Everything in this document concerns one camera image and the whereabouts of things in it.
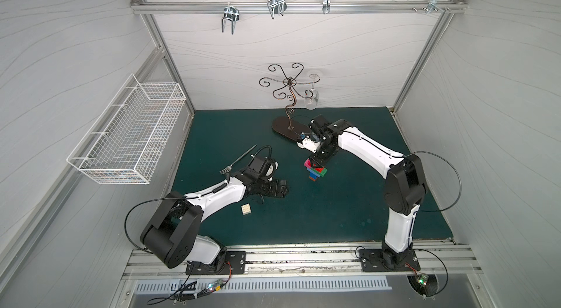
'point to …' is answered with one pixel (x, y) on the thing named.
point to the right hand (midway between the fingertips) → (317, 163)
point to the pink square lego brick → (308, 163)
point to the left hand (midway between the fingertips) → (280, 190)
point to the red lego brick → (319, 169)
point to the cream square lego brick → (246, 209)
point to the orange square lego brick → (310, 178)
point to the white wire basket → (125, 143)
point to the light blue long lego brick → (313, 172)
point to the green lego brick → (322, 174)
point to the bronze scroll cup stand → (285, 125)
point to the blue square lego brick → (313, 176)
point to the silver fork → (229, 168)
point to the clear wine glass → (313, 96)
